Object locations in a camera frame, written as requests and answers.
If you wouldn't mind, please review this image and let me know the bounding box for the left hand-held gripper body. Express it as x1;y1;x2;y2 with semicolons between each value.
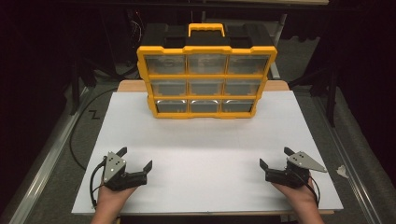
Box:
102;150;149;191

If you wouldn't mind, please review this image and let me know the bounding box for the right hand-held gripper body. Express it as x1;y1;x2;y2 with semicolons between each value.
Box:
263;150;328;189

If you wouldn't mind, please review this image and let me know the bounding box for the person's right hand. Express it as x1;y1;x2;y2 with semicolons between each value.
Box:
272;178;318;210

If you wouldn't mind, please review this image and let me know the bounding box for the person's left hand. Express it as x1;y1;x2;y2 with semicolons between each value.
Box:
96;185;138;208

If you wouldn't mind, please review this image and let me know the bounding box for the crumpled white paper scrap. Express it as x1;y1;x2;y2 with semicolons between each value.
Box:
335;164;350;179

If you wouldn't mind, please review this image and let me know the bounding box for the white board sheet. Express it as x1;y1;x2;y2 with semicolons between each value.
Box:
71;91;345;217

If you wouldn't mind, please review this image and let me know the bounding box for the black metal stand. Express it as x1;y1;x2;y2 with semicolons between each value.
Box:
68;57;97;117
288;60;342;128

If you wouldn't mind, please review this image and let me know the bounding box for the yellow and black drawer organizer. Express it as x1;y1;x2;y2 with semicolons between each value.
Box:
135;22;278;120

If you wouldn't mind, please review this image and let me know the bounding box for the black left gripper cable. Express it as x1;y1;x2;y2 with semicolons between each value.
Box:
89;156;107;210

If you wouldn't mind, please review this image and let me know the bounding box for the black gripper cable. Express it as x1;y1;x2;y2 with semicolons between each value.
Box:
306;175;321;208
89;156;107;210

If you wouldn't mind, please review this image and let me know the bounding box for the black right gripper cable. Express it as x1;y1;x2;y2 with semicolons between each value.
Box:
306;175;321;208

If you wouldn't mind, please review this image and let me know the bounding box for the black floor cable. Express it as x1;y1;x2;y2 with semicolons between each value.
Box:
69;87;120;172

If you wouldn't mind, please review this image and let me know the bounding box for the metal floor rail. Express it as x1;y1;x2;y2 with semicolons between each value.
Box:
311;92;385;224
8;86;92;224

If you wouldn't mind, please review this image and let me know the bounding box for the grey metal post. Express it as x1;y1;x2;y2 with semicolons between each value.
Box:
269;13;288;80

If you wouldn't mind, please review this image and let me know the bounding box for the bundle of thin wires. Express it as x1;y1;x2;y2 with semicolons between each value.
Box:
128;8;145;49

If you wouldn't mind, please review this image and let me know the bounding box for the yellow organizer carry handle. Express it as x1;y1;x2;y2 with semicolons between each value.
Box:
187;22;226;38

